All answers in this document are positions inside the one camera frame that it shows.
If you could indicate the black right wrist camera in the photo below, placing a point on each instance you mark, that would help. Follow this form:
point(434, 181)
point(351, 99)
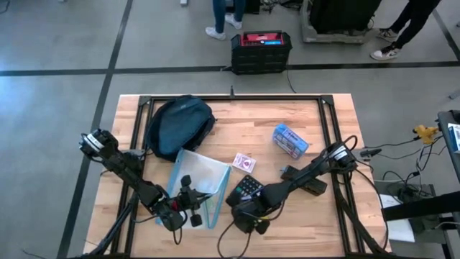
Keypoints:
point(258, 226)

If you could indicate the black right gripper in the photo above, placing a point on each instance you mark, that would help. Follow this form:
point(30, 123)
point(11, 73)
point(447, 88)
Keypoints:
point(248, 212)

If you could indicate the pink card pack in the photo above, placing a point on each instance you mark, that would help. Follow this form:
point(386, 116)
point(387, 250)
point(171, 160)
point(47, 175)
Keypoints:
point(244, 162)

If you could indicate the white paper sheet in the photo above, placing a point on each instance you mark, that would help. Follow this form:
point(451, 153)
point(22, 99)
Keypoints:
point(400, 230)

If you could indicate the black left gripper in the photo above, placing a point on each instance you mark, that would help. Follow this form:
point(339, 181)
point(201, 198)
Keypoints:
point(190, 201)

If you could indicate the person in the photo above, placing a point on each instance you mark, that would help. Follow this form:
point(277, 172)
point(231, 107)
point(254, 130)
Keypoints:
point(219, 14)
point(409, 21)

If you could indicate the dark blue Outdoor Products backpack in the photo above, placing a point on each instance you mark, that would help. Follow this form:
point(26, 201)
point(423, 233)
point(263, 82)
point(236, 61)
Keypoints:
point(179, 126)

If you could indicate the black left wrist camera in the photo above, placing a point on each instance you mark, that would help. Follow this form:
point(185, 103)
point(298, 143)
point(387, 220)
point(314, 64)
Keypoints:
point(174, 221)

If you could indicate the black metal table frame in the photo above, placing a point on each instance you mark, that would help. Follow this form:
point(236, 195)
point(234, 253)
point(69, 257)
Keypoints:
point(233, 98)

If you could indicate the black metal beam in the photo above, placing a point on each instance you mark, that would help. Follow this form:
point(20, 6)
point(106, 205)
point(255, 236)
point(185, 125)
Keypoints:
point(420, 206)

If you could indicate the blue and white box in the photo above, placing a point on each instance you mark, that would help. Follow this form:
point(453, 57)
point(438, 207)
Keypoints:
point(454, 138)

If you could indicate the white mesh blue-zipper pouch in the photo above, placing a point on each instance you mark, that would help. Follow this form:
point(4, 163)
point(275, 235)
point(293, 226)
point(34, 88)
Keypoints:
point(205, 172)

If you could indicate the black and red power station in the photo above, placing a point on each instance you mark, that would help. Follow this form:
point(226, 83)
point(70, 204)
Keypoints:
point(260, 57)

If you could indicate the black desk calculator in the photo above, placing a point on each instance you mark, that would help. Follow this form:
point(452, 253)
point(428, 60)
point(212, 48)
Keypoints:
point(248, 185)

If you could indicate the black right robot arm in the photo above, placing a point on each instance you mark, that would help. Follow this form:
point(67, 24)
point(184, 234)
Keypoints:
point(309, 171)

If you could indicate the black rectangular device box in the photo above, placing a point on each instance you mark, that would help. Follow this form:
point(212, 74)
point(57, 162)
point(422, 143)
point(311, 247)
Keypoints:
point(316, 187)

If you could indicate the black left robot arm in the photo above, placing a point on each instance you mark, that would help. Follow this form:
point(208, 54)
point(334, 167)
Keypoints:
point(122, 165)

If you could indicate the blue first aid kit box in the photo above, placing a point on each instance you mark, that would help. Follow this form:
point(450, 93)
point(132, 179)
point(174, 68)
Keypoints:
point(290, 141)

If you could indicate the black handheld device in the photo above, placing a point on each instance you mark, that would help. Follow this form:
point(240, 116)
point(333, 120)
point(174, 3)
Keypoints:
point(370, 152)

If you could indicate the black side table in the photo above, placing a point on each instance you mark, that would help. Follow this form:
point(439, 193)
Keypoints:
point(447, 118)

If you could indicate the grey floor box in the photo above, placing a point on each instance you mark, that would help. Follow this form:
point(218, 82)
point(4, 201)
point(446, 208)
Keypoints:
point(424, 226)

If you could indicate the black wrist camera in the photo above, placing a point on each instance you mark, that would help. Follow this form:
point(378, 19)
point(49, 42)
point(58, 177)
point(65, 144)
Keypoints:
point(258, 226)
point(174, 221)

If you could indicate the black case on grey cart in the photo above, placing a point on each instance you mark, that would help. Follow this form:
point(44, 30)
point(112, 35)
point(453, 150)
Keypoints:
point(341, 14)

